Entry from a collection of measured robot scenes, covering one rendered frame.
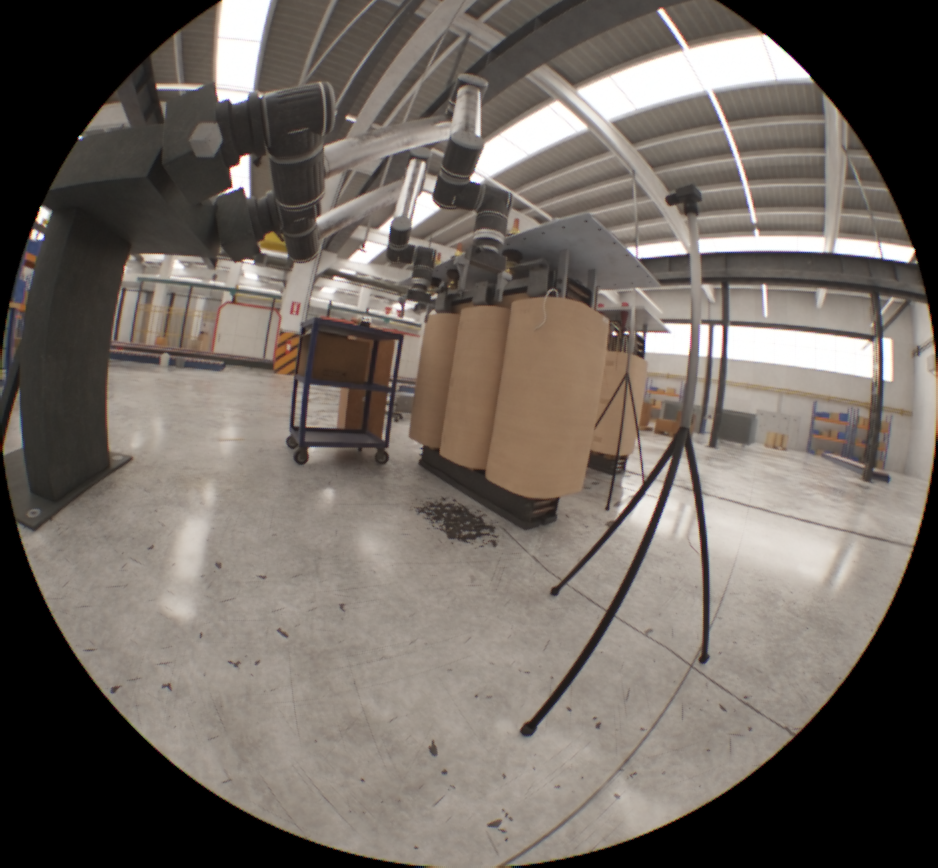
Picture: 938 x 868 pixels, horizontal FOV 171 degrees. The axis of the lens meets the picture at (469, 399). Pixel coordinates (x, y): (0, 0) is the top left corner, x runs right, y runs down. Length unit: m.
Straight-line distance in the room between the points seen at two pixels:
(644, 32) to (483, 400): 10.28
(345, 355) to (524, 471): 1.31
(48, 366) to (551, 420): 2.06
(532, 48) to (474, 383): 4.13
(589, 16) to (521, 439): 4.32
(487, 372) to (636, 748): 1.61
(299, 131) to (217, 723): 1.43
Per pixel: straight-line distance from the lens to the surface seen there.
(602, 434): 2.98
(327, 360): 2.02
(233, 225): 1.62
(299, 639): 0.87
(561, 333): 1.35
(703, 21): 10.72
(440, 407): 2.00
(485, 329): 1.67
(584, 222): 1.34
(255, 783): 0.70
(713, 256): 10.10
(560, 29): 4.49
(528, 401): 1.34
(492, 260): 1.03
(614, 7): 4.37
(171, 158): 1.02
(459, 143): 0.98
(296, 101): 1.11
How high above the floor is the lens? 0.66
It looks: 3 degrees down
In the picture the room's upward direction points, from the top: 9 degrees clockwise
